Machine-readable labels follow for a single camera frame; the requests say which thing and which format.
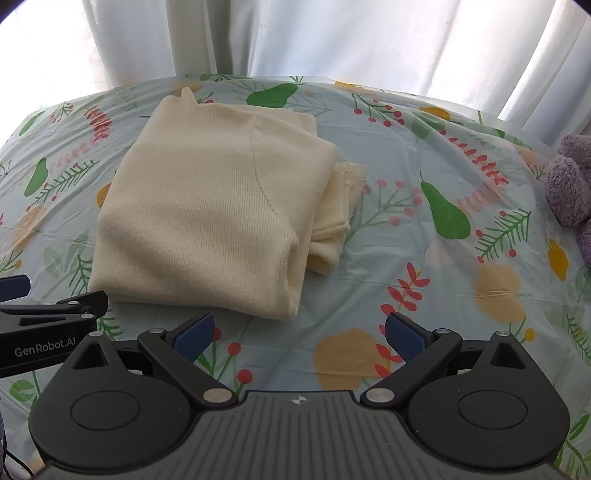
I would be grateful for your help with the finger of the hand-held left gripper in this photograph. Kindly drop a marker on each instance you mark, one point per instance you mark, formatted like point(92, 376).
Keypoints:
point(46, 310)
point(13, 286)

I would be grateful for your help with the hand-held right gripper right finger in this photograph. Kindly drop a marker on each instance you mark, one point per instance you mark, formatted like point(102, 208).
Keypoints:
point(405, 337)

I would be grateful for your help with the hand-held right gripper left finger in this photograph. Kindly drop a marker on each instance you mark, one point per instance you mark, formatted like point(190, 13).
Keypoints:
point(196, 334)

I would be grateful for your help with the floral printed bedsheet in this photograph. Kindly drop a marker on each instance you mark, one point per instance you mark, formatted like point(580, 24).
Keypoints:
point(415, 277)

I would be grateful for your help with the white curtain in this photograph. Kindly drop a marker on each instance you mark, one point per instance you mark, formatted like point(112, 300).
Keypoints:
point(323, 32)

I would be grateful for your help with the cream knit sweater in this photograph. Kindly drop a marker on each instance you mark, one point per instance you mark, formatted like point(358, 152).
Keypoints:
point(203, 217)

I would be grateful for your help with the purple plush toy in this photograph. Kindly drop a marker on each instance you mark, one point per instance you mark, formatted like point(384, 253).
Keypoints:
point(570, 184)

